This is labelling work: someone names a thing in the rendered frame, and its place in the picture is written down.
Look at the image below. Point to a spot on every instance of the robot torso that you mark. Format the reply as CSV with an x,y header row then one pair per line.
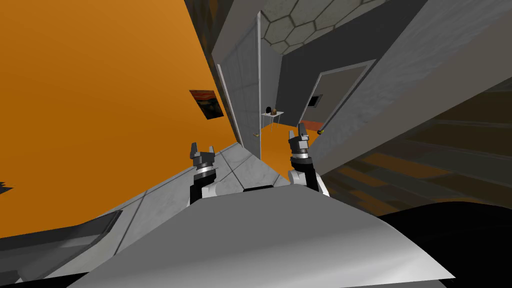
x,y
264,240

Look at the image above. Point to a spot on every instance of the red and black wall picture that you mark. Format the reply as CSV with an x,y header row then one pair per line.
x,y
207,104

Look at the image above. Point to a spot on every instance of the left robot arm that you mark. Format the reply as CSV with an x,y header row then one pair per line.
x,y
198,186

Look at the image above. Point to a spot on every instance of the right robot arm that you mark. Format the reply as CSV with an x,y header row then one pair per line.
x,y
448,244

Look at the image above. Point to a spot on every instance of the narrow grey door leaf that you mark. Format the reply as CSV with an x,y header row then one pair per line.
x,y
244,92

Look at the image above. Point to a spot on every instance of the large grey door leaf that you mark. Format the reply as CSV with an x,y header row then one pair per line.
x,y
400,80

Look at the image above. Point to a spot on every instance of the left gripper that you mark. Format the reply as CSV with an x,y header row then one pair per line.
x,y
202,160

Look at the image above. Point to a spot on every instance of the small white table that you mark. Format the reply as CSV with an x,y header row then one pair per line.
x,y
272,115

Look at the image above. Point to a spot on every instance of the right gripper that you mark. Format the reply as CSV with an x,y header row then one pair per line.
x,y
299,144

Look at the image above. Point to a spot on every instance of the dark wall picture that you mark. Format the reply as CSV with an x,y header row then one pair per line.
x,y
315,100

